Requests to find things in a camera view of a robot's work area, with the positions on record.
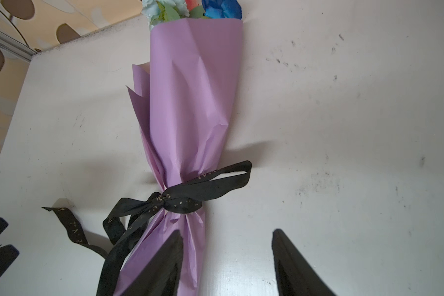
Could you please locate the pink fake rose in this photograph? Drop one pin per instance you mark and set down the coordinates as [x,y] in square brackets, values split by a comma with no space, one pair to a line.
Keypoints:
[196,10]

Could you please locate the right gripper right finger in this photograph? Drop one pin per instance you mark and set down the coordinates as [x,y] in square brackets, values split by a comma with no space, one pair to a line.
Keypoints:
[294,275]

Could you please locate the pink purple wrapping paper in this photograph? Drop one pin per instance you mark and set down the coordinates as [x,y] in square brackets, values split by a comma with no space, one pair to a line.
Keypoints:
[183,102]

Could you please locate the blue fake rose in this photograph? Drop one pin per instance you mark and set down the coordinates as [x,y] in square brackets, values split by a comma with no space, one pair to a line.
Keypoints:
[222,9]

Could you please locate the pale green fake flower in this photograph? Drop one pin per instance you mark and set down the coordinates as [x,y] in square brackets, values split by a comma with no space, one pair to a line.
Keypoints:
[163,11]

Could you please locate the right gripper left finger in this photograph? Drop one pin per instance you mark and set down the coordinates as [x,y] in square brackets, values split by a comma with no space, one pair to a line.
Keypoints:
[161,276]

